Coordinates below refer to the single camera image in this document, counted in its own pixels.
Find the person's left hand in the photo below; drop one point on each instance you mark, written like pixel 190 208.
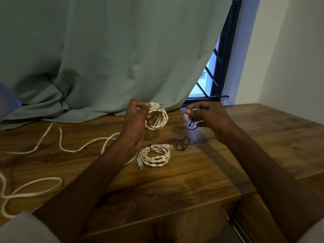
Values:
pixel 133 126

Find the person's right hand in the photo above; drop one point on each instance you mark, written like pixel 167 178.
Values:
pixel 217 118

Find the person's left thumb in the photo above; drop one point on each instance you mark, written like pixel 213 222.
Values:
pixel 143 107

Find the person's right thumb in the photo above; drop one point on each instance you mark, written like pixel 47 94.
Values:
pixel 193 113

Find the person's left forearm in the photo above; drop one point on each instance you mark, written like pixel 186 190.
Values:
pixel 86 189

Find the person's right forearm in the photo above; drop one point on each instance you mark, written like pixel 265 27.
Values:
pixel 268 179

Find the black window grille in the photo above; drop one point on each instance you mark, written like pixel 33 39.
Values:
pixel 222 65

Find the green curtain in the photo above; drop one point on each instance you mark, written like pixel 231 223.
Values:
pixel 106 55

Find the grey sleeve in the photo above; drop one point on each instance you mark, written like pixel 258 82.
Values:
pixel 24 230

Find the metal table rail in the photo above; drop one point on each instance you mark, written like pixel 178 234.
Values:
pixel 238 229

